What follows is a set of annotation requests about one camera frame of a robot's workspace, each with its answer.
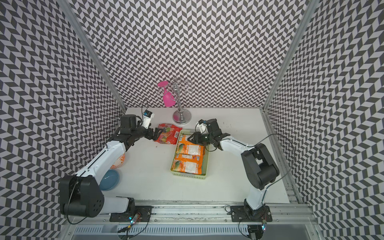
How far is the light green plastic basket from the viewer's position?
0.82m

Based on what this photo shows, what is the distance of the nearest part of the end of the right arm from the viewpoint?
2.33 feet

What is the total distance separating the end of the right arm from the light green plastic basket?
0.07 feet
